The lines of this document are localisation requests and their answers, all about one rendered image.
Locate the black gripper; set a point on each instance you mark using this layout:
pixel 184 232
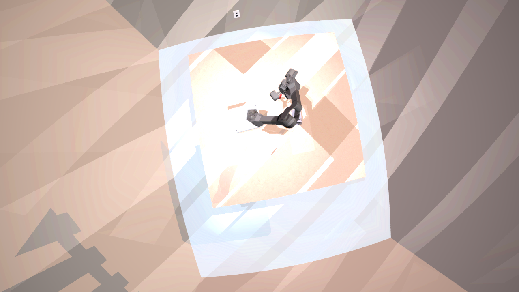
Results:
pixel 274 95

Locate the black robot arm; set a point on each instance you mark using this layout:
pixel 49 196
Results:
pixel 285 118

